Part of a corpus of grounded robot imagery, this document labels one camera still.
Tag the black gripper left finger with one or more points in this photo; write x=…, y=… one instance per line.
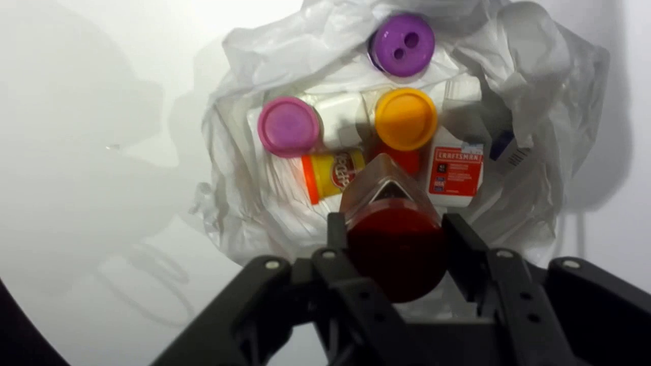
x=326, y=306

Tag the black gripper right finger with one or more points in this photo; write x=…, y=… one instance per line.
x=529, y=306

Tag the spice jar with red lid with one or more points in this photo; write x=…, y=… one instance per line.
x=397, y=251

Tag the orange lid dough container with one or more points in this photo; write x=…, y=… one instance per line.
x=405, y=119

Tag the yellow dough can orange lid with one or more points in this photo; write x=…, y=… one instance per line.
x=332, y=175

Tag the white box with red label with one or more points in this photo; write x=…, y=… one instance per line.
x=457, y=174

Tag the pink lid dough container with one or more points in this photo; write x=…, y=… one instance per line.
x=289, y=124

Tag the small plain white box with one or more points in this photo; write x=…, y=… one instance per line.
x=347, y=119

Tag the white plastic bag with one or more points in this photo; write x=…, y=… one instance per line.
x=541, y=103

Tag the purple lid container with holes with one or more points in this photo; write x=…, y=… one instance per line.
x=404, y=43

